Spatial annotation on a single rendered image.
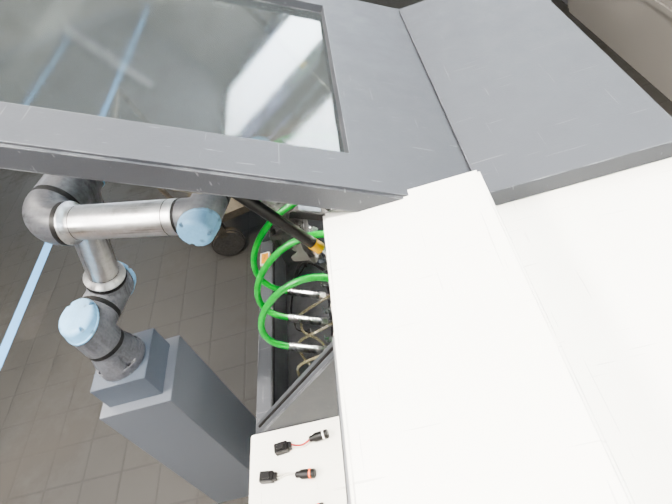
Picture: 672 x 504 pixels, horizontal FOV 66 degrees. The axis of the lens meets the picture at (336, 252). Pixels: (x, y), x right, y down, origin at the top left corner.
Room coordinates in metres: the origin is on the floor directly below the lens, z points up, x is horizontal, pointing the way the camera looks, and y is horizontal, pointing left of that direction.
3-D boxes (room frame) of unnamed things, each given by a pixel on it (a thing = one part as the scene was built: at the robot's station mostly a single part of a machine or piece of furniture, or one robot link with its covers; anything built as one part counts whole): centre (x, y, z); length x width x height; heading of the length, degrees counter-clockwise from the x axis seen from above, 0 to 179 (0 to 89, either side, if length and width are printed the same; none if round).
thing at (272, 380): (0.97, 0.25, 0.87); 0.62 x 0.04 x 0.16; 168
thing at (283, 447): (0.56, 0.23, 0.99); 0.12 x 0.02 x 0.02; 83
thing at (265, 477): (0.51, 0.28, 0.99); 0.12 x 0.02 x 0.02; 71
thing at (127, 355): (1.10, 0.72, 0.95); 0.15 x 0.15 x 0.10
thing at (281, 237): (0.94, 0.08, 1.26); 0.09 x 0.08 x 0.12; 78
